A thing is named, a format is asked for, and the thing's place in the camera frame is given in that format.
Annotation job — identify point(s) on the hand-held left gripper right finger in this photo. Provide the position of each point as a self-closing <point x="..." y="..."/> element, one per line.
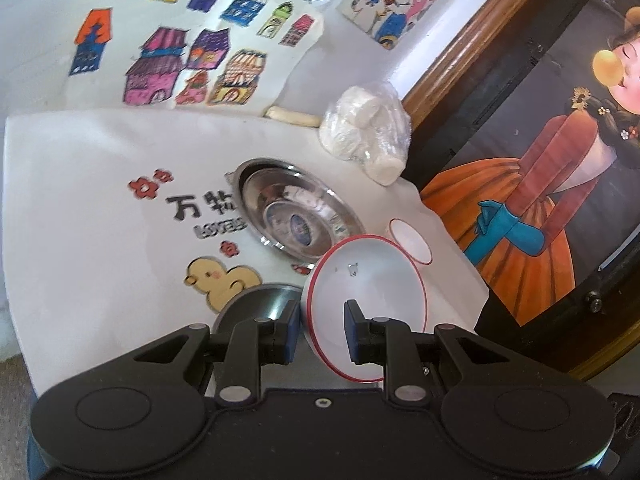
<point x="353" y="336"/>

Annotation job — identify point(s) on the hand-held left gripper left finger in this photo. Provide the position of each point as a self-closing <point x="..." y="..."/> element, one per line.
<point x="289" y="336"/>

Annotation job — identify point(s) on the steel bowl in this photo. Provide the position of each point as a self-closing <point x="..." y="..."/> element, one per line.
<point x="250" y="305"/>

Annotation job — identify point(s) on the white red-rimmed bowl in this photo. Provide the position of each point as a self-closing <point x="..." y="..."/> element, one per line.
<point x="407" y="237"/>
<point x="370" y="280"/>

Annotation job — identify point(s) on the small steel plate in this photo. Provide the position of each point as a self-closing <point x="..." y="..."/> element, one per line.
<point x="295" y="210"/>

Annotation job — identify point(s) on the plastic bag of white rolls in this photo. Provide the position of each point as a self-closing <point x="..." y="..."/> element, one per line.
<point x="365" y="130"/>

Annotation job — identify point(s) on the black furniture panel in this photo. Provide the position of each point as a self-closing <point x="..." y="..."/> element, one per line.
<point x="560" y="330"/>

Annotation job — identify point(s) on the white printed tablecloth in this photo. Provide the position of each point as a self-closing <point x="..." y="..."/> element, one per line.
<point x="100" y="240"/>

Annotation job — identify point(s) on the cream stick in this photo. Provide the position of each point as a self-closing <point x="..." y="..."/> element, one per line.
<point x="292" y="117"/>

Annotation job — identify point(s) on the orange dress woman painting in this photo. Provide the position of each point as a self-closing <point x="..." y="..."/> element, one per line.
<point x="550" y="160"/>

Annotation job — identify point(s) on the houses drawing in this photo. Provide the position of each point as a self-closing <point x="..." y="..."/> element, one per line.
<point x="165" y="60"/>

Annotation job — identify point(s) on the girl with bear drawing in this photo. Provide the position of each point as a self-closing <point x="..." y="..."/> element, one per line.
<point x="395" y="0"/>

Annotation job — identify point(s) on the wooden frame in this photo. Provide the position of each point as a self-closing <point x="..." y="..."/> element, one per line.
<point x="480" y="30"/>

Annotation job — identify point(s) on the black frame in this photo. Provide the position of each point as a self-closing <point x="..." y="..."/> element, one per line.
<point x="530" y="45"/>

